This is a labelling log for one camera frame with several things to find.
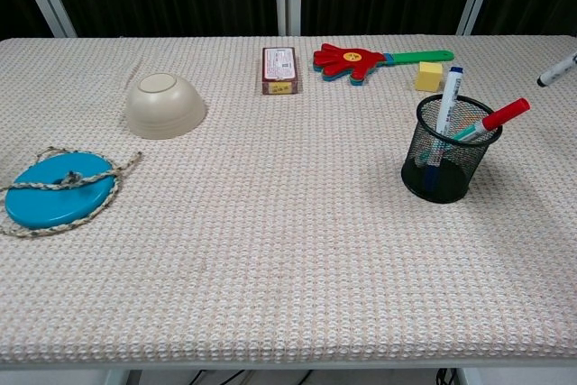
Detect yellow cube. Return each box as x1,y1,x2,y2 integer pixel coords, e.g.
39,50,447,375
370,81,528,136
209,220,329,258
414,60,444,93

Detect black floor cables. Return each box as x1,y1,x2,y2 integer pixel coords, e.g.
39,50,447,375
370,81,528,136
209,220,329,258
182,369,316,385
435,366,459,385

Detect blue cap white marker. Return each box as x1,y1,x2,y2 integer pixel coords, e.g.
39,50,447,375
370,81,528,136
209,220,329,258
423,65,466,192

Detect black cap white marker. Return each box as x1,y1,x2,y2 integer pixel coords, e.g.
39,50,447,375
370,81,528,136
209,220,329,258
536,51,577,88

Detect red cap teal marker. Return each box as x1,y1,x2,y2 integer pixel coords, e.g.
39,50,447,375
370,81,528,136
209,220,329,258
417,97,532,165

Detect blue round disc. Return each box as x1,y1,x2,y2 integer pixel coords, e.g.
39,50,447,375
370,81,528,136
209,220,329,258
5,152,119,230

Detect beige woven tablecloth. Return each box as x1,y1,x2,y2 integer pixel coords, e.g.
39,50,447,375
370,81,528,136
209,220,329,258
0,33,577,364

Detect braided beige rope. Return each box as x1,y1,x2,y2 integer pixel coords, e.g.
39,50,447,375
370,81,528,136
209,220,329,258
0,146,143,239

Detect brown rectangular carton box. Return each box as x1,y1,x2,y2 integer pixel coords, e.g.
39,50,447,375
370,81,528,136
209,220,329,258
261,46,302,96

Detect beige upturned bowl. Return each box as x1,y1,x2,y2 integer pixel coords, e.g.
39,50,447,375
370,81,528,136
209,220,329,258
124,72,208,141

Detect black mesh pen holder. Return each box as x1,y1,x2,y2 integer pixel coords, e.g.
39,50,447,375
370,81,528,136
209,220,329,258
400,93,503,204

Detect red hand clapper toy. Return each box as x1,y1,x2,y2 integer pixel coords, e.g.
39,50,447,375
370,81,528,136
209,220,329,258
312,42,455,87

